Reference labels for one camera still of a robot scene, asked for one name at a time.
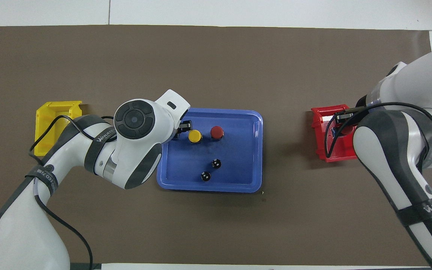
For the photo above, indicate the red cap push button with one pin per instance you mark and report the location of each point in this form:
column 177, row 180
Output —
column 347, row 130
column 216, row 132

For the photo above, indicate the brown paper table mat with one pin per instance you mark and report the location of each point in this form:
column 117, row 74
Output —
column 216, row 67

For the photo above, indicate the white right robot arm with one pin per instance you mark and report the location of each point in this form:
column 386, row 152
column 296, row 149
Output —
column 396, row 161

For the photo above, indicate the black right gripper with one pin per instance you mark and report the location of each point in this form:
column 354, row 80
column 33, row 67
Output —
column 356, row 111

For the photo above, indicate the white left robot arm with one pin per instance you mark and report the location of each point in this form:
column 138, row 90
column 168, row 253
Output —
column 21, row 232

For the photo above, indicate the black cylindrical capacitor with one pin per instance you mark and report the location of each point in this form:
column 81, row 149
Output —
column 216, row 164
column 206, row 176

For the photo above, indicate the blue plastic tray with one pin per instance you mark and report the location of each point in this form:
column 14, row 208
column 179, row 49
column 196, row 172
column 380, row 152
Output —
column 238, row 172

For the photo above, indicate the red plastic storage bin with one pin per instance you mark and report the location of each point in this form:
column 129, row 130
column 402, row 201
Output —
column 319, row 123

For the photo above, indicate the yellow plastic storage bin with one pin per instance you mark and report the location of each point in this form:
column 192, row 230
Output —
column 43, row 112

